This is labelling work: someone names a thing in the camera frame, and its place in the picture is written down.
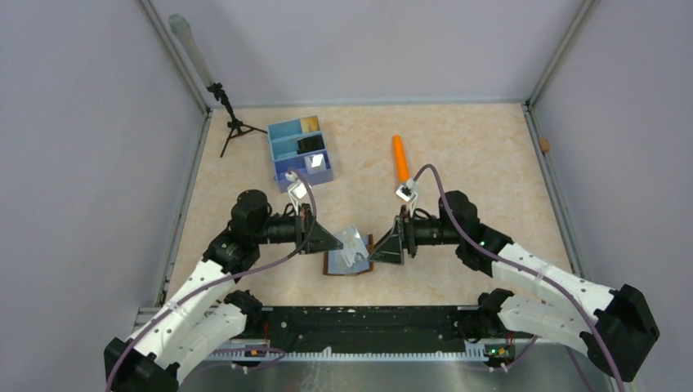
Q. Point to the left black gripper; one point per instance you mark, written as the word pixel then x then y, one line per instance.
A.
pixel 317 238

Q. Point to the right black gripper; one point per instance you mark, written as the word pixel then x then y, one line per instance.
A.
pixel 390 247

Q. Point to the brown leather card holder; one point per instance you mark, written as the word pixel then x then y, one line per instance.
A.
pixel 326 258

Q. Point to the silver card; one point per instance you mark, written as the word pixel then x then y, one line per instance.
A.
pixel 315 163

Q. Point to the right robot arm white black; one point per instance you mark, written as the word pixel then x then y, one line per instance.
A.
pixel 613 328

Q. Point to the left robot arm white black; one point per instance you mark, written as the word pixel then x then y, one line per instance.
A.
pixel 163 352

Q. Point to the black card in tray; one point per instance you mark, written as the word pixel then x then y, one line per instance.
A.
pixel 310 144

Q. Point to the gold card in tray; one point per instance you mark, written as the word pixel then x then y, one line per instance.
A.
pixel 310 124

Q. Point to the orange cylinder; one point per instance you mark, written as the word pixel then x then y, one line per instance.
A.
pixel 400 160

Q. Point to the blue compartment tray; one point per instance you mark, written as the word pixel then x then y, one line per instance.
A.
pixel 282 139

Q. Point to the small black tripod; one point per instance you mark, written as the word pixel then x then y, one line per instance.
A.
pixel 236 127

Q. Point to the small tan block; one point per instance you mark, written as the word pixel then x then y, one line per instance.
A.
pixel 544 145

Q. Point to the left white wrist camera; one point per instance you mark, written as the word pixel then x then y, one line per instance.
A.
pixel 296 189

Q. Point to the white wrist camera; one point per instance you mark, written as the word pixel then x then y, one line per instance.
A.
pixel 408 193
pixel 296 189

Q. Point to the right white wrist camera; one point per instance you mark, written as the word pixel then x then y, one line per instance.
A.
pixel 408 193

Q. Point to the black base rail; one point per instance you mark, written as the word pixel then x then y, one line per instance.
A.
pixel 373 329

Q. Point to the white cable duct strip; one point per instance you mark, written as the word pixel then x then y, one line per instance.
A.
pixel 473 353

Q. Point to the grey tube on frame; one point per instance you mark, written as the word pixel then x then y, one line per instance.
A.
pixel 180 28

